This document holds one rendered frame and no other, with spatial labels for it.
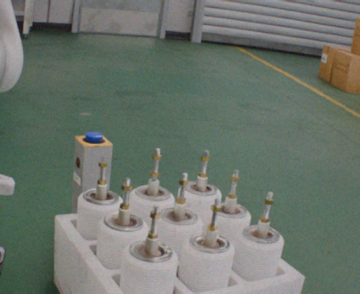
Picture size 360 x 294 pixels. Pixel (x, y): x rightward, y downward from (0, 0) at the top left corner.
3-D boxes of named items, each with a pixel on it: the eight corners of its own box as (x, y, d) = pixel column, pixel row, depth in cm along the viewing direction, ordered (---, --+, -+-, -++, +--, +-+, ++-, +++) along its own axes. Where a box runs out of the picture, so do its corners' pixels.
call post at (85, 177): (78, 266, 133) (83, 147, 124) (69, 252, 139) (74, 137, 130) (104, 263, 137) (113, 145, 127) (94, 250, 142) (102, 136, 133)
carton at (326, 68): (345, 80, 487) (351, 48, 478) (357, 86, 465) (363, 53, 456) (317, 76, 481) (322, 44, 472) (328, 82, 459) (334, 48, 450)
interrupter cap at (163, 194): (174, 192, 123) (174, 189, 122) (164, 204, 115) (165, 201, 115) (140, 185, 124) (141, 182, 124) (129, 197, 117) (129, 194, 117)
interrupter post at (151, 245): (157, 257, 94) (159, 241, 93) (143, 255, 93) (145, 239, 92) (157, 250, 96) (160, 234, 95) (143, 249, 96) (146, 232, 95)
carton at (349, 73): (370, 94, 431) (377, 59, 422) (345, 92, 426) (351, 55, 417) (353, 87, 458) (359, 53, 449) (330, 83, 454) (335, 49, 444)
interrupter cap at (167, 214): (195, 229, 106) (195, 226, 106) (155, 222, 107) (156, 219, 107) (199, 213, 113) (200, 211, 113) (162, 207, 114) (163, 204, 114)
